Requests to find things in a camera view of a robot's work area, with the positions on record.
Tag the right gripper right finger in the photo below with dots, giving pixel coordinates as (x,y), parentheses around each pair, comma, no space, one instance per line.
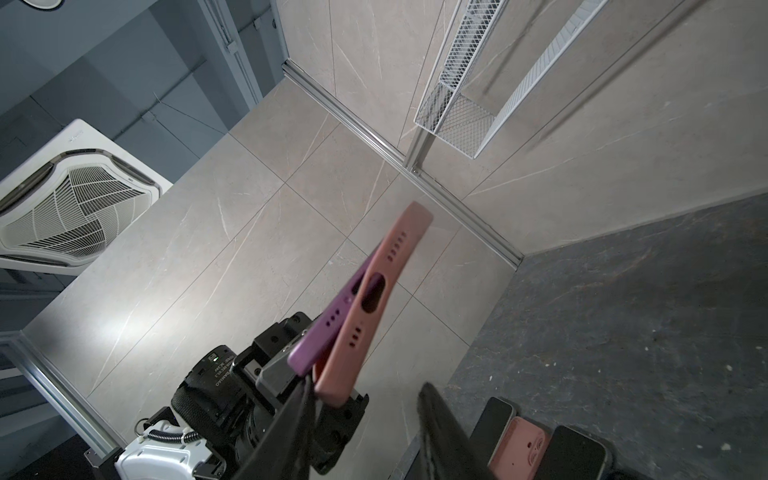
(445,448)

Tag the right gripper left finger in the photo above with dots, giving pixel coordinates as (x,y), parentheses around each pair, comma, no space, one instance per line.
(284,452)

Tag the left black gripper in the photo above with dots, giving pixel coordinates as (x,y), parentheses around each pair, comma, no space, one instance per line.
(230,399)

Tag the phone with black screen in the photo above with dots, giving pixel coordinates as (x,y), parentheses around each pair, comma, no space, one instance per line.
(490,427)

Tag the pink phone case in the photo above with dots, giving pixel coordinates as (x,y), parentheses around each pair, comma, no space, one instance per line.
(347,355)
(519,451)

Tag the white ceiling air conditioner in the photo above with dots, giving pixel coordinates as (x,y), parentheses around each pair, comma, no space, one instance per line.
(71,199)

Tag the white wire mesh basket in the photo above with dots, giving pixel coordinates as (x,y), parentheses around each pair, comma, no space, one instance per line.
(493,56)

